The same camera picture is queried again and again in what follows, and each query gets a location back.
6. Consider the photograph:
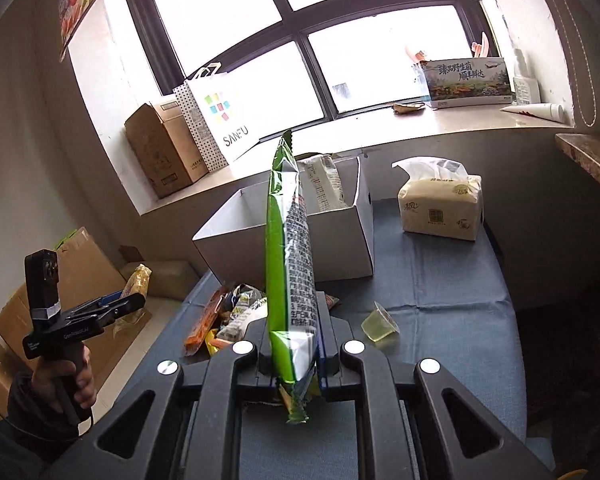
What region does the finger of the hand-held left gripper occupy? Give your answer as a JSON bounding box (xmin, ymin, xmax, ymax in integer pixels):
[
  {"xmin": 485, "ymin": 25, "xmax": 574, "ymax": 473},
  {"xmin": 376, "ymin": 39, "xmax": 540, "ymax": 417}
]
[
  {"xmin": 87, "ymin": 292, "xmax": 147, "ymax": 329},
  {"xmin": 65, "ymin": 294, "xmax": 126, "ymax": 320}
]

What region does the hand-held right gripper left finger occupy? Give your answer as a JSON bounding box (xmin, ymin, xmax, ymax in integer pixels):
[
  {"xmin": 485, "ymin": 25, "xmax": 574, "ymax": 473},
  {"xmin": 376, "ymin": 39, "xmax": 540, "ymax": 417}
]
[{"xmin": 42, "ymin": 317, "xmax": 281, "ymax": 480}]

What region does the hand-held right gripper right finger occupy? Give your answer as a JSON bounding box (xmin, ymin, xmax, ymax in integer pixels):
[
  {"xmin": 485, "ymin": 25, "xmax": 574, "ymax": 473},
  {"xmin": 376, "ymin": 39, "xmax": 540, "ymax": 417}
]
[{"xmin": 312, "ymin": 291, "xmax": 556, "ymax": 480}]

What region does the yellow snack bag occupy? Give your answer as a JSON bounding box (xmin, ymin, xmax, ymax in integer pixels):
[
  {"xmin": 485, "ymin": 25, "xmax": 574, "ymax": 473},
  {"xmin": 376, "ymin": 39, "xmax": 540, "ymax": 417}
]
[{"xmin": 112, "ymin": 264, "xmax": 153, "ymax": 338}]

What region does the white cardboard box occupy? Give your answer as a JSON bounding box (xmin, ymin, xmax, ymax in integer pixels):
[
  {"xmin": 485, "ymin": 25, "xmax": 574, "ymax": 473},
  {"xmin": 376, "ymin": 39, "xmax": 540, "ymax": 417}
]
[{"xmin": 192, "ymin": 156, "xmax": 376, "ymax": 288}]

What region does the person's left forearm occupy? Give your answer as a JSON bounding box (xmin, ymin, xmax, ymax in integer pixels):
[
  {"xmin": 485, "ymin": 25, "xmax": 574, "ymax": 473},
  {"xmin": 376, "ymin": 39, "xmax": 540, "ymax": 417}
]
[{"xmin": 0, "ymin": 375, "xmax": 96, "ymax": 480}]

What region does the person's left hand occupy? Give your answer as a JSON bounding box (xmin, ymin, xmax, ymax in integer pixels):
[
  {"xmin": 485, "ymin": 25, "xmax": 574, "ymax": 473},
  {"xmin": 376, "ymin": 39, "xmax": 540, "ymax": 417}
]
[{"xmin": 30, "ymin": 347, "xmax": 98, "ymax": 418}]

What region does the large brown cardboard box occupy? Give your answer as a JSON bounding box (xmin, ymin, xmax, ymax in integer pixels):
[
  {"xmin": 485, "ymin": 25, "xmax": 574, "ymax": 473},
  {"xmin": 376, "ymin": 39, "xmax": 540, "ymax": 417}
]
[{"xmin": 0, "ymin": 226, "xmax": 151, "ymax": 386}]

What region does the small yellow snack packet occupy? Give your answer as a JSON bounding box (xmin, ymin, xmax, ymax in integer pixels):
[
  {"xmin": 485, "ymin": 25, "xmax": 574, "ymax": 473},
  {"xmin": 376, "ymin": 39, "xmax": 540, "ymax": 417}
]
[{"xmin": 204, "ymin": 329, "xmax": 231, "ymax": 356}]

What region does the white green snack packet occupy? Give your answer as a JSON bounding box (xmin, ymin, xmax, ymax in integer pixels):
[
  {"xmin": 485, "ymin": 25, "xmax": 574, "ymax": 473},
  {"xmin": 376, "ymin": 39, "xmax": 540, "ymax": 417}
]
[{"xmin": 215, "ymin": 284, "xmax": 270, "ymax": 343}]

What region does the clear jelly cup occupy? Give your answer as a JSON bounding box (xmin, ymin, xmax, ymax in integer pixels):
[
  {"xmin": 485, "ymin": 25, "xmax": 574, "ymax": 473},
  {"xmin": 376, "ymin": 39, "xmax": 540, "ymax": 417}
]
[{"xmin": 361, "ymin": 301, "xmax": 400, "ymax": 345}]

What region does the orange snack packet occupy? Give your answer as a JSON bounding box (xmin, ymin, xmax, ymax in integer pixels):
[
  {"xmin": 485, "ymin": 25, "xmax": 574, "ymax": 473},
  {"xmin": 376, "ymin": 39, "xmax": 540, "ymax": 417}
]
[{"xmin": 184, "ymin": 285, "xmax": 229, "ymax": 357}]

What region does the blue tablecloth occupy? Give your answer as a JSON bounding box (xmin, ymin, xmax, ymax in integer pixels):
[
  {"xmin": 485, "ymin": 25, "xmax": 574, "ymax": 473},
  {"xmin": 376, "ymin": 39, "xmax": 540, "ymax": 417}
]
[{"xmin": 95, "ymin": 195, "xmax": 556, "ymax": 480}]

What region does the white snack bag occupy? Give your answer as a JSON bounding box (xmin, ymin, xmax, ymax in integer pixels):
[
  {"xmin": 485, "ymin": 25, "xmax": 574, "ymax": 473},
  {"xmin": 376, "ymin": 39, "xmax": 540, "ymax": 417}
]
[{"xmin": 297, "ymin": 154, "xmax": 357, "ymax": 213}]

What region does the beige tissue pack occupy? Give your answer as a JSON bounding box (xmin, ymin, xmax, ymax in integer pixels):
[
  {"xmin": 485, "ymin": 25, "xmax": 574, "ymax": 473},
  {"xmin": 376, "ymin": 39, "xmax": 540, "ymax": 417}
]
[{"xmin": 391, "ymin": 157, "xmax": 483, "ymax": 242}]

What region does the polka dot paper bag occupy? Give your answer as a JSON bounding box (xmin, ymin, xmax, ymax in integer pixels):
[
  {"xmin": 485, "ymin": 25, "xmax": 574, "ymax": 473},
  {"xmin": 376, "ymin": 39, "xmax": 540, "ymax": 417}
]
[{"xmin": 172, "ymin": 82, "xmax": 231, "ymax": 173}]

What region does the white shopping bag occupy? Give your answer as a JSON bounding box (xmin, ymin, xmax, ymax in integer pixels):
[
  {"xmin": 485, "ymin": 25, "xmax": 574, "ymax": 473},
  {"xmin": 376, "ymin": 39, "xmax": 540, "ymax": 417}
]
[{"xmin": 185, "ymin": 62, "xmax": 276, "ymax": 163}]

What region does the blue white carton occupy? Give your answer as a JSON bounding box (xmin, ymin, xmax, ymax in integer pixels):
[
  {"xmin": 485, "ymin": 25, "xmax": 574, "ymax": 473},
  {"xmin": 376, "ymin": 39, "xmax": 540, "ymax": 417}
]
[{"xmin": 411, "ymin": 62, "xmax": 430, "ymax": 102}]

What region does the flower print poster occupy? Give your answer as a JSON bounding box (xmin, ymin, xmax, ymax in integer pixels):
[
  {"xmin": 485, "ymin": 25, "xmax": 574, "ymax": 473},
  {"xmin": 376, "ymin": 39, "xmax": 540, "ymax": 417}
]
[{"xmin": 55, "ymin": 0, "xmax": 136, "ymax": 61}]

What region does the landscape print box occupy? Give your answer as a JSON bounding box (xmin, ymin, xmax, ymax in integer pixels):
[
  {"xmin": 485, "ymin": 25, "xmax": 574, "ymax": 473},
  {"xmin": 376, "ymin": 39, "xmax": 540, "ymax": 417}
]
[{"xmin": 419, "ymin": 56, "xmax": 515, "ymax": 109}]

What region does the white tube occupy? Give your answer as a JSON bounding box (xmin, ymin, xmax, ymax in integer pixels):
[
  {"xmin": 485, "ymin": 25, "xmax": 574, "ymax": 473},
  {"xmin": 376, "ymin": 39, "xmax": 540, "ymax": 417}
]
[{"xmin": 500, "ymin": 102, "xmax": 566, "ymax": 123}]

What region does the stone counter shelf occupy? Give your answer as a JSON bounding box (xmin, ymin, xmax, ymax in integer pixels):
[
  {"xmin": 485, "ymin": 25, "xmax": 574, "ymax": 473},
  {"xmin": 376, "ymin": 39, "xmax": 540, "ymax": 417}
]
[{"xmin": 555, "ymin": 132, "xmax": 600, "ymax": 206}]

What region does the white bottle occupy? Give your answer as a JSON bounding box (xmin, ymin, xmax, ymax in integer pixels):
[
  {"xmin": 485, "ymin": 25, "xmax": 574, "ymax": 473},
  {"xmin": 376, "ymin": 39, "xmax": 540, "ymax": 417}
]
[{"xmin": 510, "ymin": 47, "xmax": 542, "ymax": 106}]

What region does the dark window frame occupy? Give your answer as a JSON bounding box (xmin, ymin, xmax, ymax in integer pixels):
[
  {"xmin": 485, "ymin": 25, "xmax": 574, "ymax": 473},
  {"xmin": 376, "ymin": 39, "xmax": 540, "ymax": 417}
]
[{"xmin": 120, "ymin": 0, "xmax": 506, "ymax": 141}]

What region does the beaded blind cord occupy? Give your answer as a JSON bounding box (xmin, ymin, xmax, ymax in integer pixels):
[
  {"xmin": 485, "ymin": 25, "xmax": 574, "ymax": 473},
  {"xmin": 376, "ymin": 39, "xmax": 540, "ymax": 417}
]
[{"xmin": 530, "ymin": 0, "xmax": 600, "ymax": 128}]

